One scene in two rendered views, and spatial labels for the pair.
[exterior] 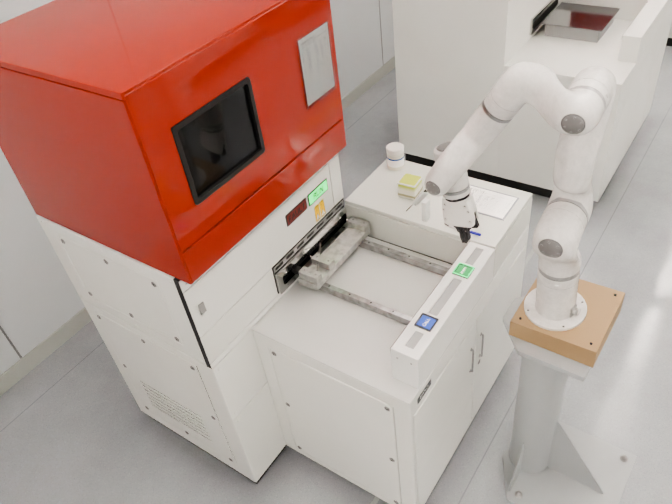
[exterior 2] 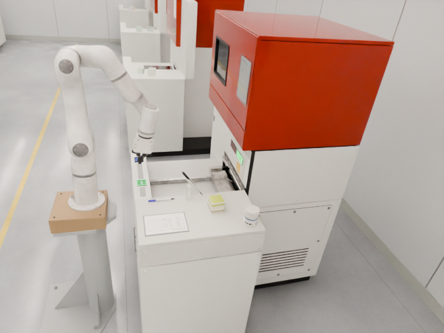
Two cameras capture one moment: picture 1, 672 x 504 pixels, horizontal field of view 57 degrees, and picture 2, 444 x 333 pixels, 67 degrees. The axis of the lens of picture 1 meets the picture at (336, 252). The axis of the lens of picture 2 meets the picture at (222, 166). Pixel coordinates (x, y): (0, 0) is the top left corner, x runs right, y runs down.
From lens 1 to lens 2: 310 cm
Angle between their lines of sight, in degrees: 90
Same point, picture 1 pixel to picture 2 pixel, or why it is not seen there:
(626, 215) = not seen: outside the picture
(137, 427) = not seen: hidden behind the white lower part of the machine
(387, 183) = (237, 209)
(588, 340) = (63, 194)
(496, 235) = (139, 205)
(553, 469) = (86, 303)
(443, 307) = (137, 166)
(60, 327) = (352, 209)
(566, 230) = not seen: hidden behind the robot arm
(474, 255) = (143, 193)
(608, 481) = (53, 316)
